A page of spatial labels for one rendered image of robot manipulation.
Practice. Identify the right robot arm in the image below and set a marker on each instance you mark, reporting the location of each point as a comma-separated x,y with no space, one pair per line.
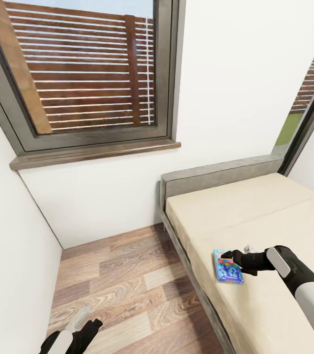
295,274

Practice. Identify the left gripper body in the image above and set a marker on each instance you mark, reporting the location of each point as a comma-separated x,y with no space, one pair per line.
86,335

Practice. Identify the board game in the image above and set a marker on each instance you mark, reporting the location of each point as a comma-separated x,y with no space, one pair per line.
227,270

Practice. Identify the fixed window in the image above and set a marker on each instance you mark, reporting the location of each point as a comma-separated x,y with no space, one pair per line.
87,79

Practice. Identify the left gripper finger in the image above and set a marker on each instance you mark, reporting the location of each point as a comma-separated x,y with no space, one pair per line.
98,323

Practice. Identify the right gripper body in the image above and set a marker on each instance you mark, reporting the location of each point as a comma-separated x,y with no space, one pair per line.
246,261

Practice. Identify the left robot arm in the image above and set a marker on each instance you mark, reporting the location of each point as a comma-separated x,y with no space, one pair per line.
71,340

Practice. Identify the door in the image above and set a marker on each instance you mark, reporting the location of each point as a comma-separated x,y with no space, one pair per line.
298,125

